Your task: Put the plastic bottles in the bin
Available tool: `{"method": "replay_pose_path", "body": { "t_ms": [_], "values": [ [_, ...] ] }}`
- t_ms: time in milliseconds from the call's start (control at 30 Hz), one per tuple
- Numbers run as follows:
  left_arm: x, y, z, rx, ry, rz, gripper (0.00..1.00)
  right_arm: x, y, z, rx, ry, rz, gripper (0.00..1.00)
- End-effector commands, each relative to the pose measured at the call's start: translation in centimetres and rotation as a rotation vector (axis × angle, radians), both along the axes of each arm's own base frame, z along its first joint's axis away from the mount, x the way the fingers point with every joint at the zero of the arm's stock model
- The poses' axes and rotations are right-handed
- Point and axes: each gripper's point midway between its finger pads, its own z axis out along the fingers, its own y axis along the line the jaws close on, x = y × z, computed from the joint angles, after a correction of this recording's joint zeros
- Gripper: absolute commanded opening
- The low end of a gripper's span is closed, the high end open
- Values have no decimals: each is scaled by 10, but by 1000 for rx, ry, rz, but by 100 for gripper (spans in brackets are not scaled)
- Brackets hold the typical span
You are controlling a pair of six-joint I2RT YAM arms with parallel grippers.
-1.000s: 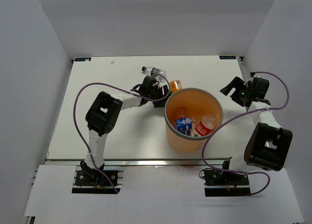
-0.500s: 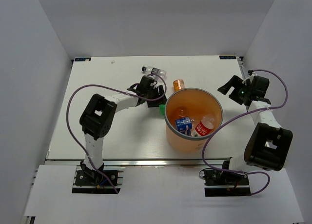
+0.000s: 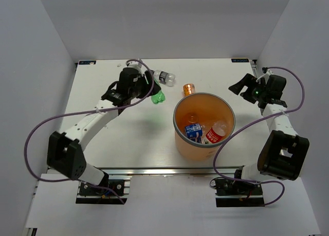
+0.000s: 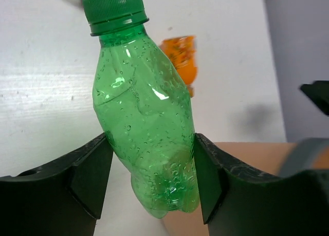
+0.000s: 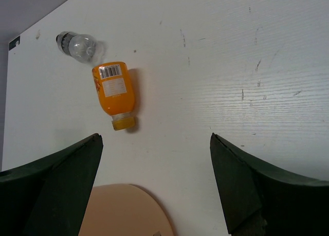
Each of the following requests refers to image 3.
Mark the green plastic bottle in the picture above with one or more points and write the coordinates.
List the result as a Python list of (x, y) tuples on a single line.
[(158, 98)]

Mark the clear bottle red label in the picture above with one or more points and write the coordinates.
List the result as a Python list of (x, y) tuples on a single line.
[(216, 133)]

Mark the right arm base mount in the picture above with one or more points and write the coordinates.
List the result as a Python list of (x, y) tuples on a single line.
[(237, 194)]

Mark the left blue corner sticker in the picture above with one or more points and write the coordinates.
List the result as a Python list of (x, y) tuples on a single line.
[(88, 62)]

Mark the clear bottle blue label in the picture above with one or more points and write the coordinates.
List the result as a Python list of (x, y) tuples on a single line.
[(194, 132)]

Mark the orange bin grey rim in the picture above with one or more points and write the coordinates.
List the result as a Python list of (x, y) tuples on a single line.
[(210, 109)]

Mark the clear bottle black label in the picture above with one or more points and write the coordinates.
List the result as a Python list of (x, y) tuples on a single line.
[(165, 78)]

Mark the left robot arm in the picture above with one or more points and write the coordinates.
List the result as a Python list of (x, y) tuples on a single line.
[(65, 150)]

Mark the blue corner sticker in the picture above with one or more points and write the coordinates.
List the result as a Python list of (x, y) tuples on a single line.
[(239, 60), (88, 62)]

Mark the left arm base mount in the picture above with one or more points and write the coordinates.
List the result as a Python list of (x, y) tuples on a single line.
[(117, 195)]

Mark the aluminium right side rail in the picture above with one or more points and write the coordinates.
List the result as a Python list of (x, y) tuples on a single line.
[(253, 64)]

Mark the aluminium front rail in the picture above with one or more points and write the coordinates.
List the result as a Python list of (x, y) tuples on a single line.
[(160, 171)]

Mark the aluminium rail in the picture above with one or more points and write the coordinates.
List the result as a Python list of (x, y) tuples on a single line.
[(160, 171), (253, 64)]

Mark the small orange bottle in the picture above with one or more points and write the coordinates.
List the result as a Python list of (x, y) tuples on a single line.
[(188, 89)]

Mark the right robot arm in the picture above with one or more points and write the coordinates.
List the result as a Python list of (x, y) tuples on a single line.
[(284, 152)]

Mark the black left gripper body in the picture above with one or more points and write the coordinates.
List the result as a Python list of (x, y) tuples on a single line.
[(140, 88)]

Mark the right blue corner sticker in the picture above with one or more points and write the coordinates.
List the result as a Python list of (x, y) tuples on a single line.
[(239, 60)]

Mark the orange juice bottle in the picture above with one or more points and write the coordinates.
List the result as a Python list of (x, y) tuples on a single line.
[(191, 118)]

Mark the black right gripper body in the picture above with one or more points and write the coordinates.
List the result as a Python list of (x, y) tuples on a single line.
[(253, 94)]

